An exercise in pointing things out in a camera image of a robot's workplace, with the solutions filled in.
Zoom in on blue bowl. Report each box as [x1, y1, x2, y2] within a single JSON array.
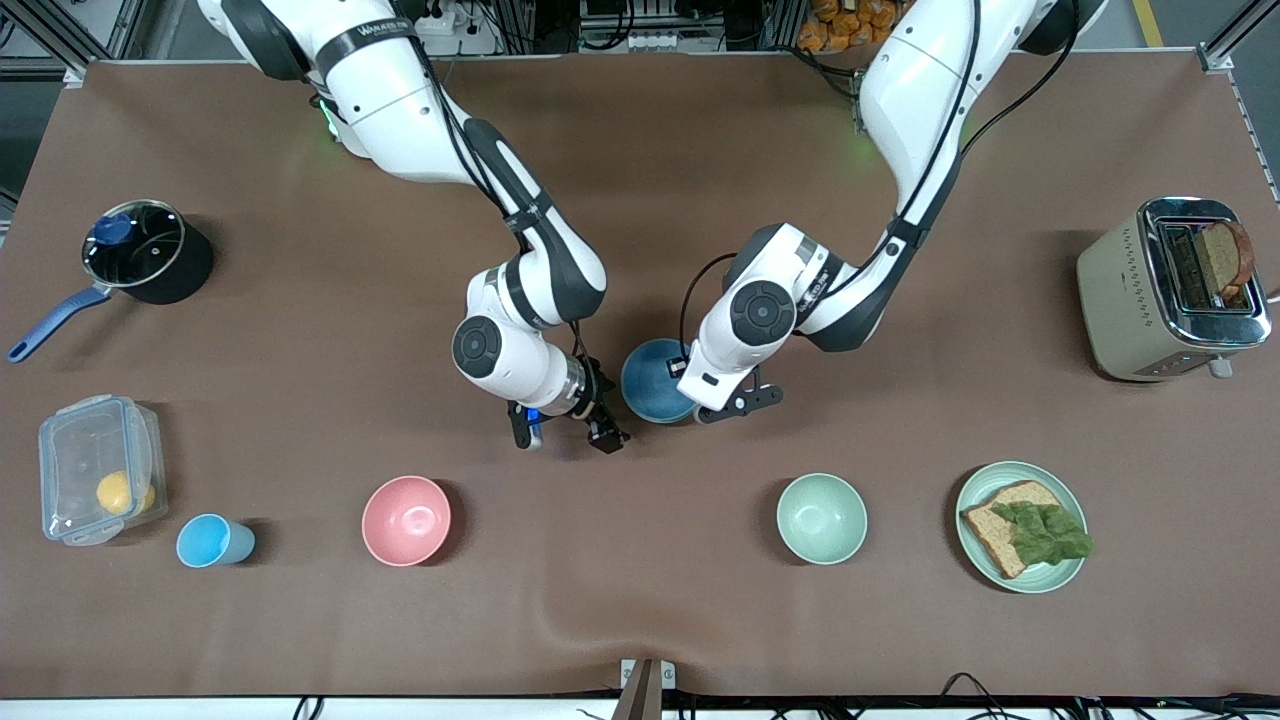
[[620, 338, 701, 426]]

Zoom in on green bowl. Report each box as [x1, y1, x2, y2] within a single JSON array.
[[777, 473, 869, 566]]

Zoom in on pink bowl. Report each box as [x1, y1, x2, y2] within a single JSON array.
[[362, 476, 453, 567]]

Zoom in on green plate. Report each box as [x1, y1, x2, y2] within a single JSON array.
[[955, 461, 1089, 595]]

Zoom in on brown bread slice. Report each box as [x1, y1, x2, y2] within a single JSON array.
[[960, 480, 1067, 580]]

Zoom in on brown table mat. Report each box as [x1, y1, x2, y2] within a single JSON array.
[[0, 55, 1280, 699]]

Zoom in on white power strip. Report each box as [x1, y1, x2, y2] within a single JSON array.
[[625, 30, 727, 53], [410, 0, 501, 57]]

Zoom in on green lettuce leaf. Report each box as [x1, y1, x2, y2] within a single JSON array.
[[990, 500, 1096, 567]]

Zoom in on orange snack bags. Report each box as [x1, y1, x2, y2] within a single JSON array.
[[798, 0, 916, 53]]

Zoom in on beige metal toaster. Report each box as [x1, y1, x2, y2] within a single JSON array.
[[1077, 197, 1273, 383]]

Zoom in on blue plastic cup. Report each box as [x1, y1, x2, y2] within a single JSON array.
[[176, 514, 256, 569]]

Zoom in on glass lid with blue knob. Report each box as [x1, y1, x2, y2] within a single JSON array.
[[82, 200, 187, 288]]

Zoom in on yellow lemon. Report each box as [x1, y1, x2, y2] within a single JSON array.
[[97, 470, 157, 517]]

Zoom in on toasted bread slice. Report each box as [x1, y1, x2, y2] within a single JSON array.
[[1195, 220, 1255, 303]]

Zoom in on clear plastic food container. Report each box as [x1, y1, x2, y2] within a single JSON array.
[[38, 395, 168, 547]]

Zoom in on metal table edge bracket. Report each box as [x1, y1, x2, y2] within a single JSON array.
[[612, 658, 677, 720]]

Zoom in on black saucepan with blue handle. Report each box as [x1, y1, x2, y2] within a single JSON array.
[[8, 200, 214, 363]]

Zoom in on aluminium frame post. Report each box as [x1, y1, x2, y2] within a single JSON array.
[[1198, 0, 1280, 76], [0, 0, 136, 86]]

